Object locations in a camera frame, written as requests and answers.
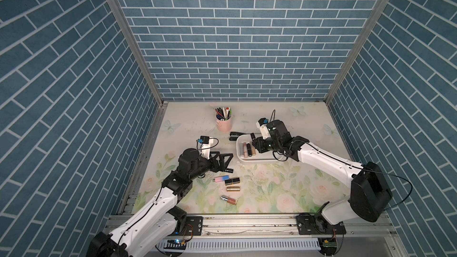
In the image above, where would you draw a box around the gold lipstick tube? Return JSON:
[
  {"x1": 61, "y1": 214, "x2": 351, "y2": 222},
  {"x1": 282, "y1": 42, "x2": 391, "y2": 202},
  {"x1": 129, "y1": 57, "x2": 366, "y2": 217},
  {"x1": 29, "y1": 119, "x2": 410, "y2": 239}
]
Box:
[{"x1": 226, "y1": 186, "x2": 240, "y2": 192}]

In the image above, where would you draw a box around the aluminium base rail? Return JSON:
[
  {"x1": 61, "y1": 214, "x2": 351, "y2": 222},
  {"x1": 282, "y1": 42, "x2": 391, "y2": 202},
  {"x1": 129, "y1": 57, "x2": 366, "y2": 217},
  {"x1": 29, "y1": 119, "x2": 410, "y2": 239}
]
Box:
[{"x1": 184, "y1": 214, "x2": 396, "y2": 239}]

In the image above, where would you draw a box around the pink metal pen bucket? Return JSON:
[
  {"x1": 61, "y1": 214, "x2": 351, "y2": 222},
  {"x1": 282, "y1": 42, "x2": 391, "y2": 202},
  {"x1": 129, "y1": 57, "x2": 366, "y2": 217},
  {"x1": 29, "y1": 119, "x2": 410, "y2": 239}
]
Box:
[{"x1": 215, "y1": 115, "x2": 233, "y2": 133}]

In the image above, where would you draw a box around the white plastic storage box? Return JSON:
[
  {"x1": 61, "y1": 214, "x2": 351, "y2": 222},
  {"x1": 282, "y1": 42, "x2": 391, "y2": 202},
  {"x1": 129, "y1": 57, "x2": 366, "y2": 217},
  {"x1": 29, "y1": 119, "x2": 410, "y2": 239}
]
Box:
[{"x1": 236, "y1": 134, "x2": 287, "y2": 165}]

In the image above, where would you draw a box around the black stapler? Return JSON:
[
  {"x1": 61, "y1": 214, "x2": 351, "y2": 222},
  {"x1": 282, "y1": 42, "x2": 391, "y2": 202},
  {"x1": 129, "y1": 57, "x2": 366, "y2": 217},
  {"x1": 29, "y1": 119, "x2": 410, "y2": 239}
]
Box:
[{"x1": 229, "y1": 132, "x2": 245, "y2": 141}]

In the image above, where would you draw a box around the beige concealer tube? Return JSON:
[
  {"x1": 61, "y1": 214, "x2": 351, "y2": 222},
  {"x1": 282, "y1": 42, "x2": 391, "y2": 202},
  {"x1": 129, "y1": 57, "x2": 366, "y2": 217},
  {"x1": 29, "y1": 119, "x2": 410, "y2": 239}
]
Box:
[{"x1": 251, "y1": 145, "x2": 257, "y2": 156}]

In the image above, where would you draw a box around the red lip gloss silver cap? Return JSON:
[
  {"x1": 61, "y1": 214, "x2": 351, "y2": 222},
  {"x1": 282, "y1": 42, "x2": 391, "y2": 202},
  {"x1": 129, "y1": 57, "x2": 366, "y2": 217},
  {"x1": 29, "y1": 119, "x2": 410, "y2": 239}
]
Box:
[{"x1": 220, "y1": 195, "x2": 238, "y2": 205}]

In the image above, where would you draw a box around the black gold square lipstick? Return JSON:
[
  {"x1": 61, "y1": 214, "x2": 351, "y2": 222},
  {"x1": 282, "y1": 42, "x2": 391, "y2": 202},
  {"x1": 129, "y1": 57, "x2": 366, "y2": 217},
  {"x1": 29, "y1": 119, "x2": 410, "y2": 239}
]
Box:
[{"x1": 224, "y1": 177, "x2": 240, "y2": 186}]

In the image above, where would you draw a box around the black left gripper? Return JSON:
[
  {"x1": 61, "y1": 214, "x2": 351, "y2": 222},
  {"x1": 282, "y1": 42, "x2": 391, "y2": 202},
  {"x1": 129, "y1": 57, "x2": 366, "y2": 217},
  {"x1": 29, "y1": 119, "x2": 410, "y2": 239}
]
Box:
[{"x1": 187, "y1": 150, "x2": 232, "y2": 182}]

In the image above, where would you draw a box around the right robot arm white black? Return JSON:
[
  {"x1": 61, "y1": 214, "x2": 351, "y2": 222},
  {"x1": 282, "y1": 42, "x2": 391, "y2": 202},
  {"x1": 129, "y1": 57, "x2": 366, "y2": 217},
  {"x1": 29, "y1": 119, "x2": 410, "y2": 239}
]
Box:
[{"x1": 252, "y1": 118, "x2": 393, "y2": 234}]

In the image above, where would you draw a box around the black lipstick silver band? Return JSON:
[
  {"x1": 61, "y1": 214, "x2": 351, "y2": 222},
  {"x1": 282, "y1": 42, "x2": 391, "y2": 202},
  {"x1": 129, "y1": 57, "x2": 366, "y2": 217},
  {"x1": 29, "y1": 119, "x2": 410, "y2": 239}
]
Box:
[{"x1": 246, "y1": 143, "x2": 252, "y2": 157}]

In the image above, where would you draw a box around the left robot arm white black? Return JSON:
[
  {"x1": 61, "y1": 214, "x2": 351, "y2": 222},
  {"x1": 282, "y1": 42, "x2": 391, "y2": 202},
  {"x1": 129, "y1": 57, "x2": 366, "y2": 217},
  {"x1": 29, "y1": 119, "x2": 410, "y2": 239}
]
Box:
[{"x1": 86, "y1": 148, "x2": 233, "y2": 257}]

